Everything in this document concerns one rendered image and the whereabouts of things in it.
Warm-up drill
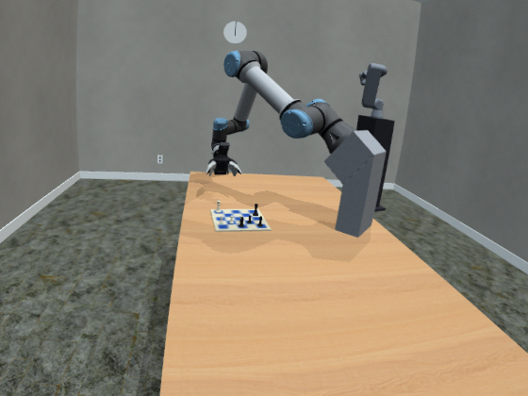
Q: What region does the blue and white chessboard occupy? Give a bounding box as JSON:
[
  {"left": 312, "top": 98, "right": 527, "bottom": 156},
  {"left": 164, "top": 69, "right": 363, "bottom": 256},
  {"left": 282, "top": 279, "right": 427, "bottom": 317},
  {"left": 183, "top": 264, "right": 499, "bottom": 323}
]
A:
[{"left": 210, "top": 209, "right": 272, "bottom": 232}]

